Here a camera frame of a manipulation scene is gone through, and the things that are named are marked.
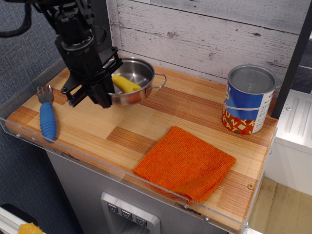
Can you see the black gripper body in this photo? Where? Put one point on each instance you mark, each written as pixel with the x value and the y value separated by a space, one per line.
pixel 86 68

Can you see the white toy appliance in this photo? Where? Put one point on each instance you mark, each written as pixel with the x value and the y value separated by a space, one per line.
pixel 290 158

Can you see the clear acrylic table guard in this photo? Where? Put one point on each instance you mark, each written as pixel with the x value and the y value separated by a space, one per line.
pixel 98 150

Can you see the white yellow plastic knife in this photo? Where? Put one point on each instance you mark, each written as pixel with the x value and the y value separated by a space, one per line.
pixel 125 85

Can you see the blue soup can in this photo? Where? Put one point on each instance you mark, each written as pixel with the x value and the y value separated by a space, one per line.
pixel 248 95

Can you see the blue handled fork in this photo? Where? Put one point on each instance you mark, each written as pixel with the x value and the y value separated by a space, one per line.
pixel 46 114

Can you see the black right post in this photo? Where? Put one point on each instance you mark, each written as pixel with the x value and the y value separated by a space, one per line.
pixel 294 63

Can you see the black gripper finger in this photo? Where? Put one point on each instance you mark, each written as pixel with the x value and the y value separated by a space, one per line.
pixel 108 84
pixel 98 94

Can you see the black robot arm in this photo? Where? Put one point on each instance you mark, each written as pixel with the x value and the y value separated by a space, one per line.
pixel 72 20

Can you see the grey toy fridge cabinet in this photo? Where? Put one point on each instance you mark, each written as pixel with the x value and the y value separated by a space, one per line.
pixel 104 204

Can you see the orange knitted cloth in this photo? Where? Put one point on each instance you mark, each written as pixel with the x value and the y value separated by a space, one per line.
pixel 185 165

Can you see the stainless steel pot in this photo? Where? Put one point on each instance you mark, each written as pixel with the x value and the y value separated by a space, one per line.
pixel 140 72

